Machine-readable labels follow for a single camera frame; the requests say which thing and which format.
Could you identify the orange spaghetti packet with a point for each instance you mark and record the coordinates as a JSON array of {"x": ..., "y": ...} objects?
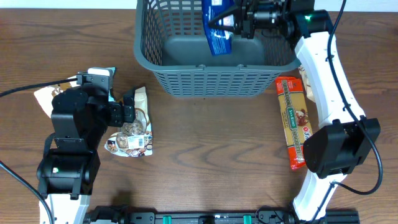
[{"x": 295, "y": 120}]

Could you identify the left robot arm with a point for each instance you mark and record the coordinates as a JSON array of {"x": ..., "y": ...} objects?
[{"x": 80, "y": 117}]

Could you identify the brown white coffee bag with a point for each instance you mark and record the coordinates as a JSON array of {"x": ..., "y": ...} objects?
[{"x": 45, "y": 95}]

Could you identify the blue tissue multipack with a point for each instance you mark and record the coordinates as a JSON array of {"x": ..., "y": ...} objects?
[{"x": 219, "y": 41}]

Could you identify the cookie bag with barcode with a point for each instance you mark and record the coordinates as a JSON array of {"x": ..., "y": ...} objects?
[{"x": 134, "y": 139}]

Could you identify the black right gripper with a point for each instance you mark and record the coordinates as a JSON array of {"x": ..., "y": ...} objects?
[{"x": 245, "y": 10}]

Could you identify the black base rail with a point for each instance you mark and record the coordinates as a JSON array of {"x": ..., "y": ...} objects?
[{"x": 125, "y": 215}]

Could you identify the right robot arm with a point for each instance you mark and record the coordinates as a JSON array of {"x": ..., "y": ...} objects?
[{"x": 345, "y": 136}]

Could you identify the white brown snack bag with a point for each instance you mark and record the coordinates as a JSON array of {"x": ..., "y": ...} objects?
[{"x": 306, "y": 83}]

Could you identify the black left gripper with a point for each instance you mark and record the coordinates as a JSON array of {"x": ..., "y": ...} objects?
[{"x": 115, "y": 118}]

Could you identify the teal snack packet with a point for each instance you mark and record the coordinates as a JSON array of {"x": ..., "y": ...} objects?
[{"x": 112, "y": 72}]

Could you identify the grey plastic basket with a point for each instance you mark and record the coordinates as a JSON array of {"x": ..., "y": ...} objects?
[{"x": 171, "y": 42}]

